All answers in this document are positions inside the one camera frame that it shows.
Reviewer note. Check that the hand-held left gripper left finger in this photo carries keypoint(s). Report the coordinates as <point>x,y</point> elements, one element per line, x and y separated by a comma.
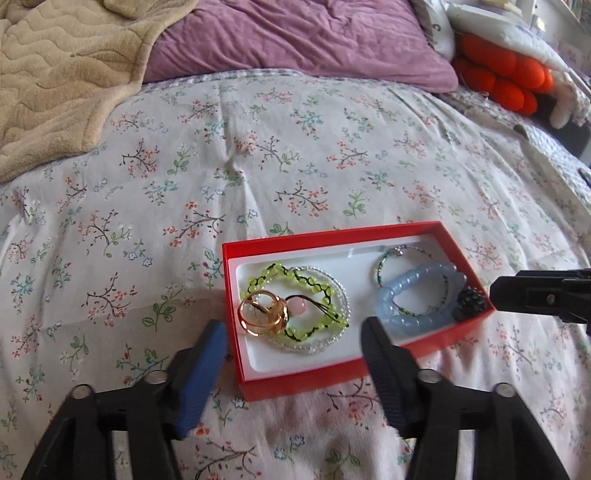
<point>203,369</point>

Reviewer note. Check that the beige quilted blanket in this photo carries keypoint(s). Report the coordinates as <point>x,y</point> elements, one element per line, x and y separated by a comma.
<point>69,69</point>

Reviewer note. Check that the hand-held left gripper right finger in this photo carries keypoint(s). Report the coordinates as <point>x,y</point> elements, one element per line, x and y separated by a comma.
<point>383,369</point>

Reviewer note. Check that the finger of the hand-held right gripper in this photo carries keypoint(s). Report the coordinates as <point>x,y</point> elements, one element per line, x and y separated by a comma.
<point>531,295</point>

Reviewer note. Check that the orange and white plush toy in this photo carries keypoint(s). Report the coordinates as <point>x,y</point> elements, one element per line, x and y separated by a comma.
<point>489,21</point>

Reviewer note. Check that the floral bedspread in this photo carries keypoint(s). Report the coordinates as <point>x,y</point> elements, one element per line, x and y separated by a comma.
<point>138,184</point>

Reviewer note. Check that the gold linked rings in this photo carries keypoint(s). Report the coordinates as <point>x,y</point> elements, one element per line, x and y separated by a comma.
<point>276,319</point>

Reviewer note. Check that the red cardboard box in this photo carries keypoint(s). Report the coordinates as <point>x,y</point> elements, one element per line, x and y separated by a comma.
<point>300,385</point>

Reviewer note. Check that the purple pillow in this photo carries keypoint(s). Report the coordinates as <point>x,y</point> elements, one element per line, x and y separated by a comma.
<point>300,37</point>

